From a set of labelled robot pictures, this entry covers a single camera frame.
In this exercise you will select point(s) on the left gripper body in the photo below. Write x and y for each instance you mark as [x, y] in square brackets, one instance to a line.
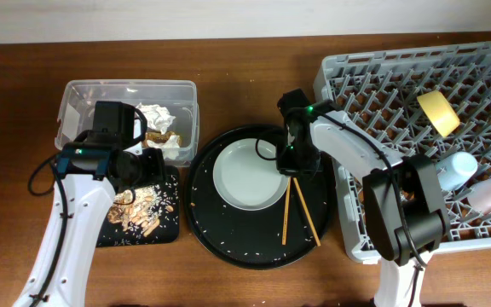
[147, 168]

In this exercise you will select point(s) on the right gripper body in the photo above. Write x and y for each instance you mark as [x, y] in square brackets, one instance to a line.
[297, 156]

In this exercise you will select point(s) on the gold foil wrapper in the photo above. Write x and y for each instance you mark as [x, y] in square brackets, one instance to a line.
[156, 139]

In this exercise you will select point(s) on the wooden chopstick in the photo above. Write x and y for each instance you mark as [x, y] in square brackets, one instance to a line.
[306, 212]
[286, 212]

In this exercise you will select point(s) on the food scraps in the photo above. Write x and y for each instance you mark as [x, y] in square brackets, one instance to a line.
[145, 213]

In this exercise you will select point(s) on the white napkin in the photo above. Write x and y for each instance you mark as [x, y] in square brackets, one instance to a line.
[158, 118]

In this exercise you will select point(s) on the grey plate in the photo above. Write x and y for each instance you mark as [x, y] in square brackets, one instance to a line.
[246, 181]

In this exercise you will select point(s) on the yellow bowl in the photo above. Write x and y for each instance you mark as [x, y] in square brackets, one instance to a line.
[439, 112]

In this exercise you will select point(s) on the blue cup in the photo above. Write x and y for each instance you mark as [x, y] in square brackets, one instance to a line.
[455, 170]

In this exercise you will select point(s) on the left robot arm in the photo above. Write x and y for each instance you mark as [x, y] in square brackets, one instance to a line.
[88, 174]

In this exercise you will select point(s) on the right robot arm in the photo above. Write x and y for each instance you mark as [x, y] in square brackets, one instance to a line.
[406, 214]

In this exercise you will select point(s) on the grey dishwasher rack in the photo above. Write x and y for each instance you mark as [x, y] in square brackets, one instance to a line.
[379, 91]

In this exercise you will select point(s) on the black rectangular tray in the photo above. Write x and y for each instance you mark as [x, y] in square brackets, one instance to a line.
[110, 236]

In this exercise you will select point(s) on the clear plastic bin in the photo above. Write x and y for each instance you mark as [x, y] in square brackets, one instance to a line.
[179, 96]

